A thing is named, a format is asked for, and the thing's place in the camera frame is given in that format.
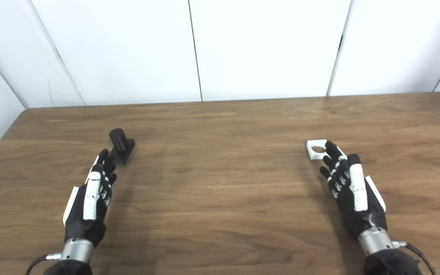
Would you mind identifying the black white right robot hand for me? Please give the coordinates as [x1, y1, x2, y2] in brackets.
[319, 141, 388, 240]

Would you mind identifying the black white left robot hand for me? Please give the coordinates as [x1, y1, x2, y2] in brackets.
[63, 149, 118, 248]

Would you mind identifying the white square piece with hole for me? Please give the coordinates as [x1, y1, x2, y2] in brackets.
[306, 139, 347, 161]

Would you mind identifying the black peg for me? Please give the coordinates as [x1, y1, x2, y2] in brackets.
[108, 128, 136, 165]

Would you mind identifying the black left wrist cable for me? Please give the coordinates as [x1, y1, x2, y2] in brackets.
[24, 253, 62, 275]

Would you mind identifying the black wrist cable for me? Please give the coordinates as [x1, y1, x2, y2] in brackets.
[392, 241, 437, 275]
[24, 253, 62, 275]

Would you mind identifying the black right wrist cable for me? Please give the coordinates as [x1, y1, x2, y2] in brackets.
[392, 241, 437, 275]

